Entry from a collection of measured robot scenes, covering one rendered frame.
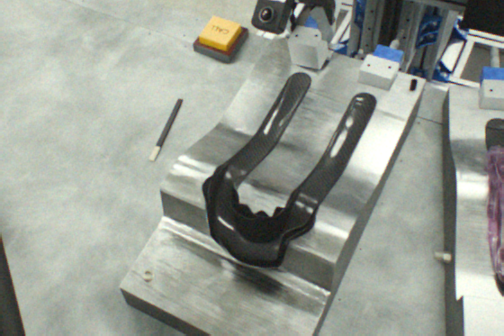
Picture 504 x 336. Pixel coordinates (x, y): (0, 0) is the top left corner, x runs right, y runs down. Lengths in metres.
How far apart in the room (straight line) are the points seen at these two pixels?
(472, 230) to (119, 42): 0.73
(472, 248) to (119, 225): 0.51
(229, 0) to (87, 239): 1.66
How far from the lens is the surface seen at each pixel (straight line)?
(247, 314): 0.88
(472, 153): 1.02
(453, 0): 1.49
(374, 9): 1.71
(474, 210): 0.94
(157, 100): 1.17
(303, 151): 0.97
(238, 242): 0.91
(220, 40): 1.20
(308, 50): 1.03
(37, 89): 1.25
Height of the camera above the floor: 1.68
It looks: 53 degrees down
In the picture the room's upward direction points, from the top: 9 degrees counter-clockwise
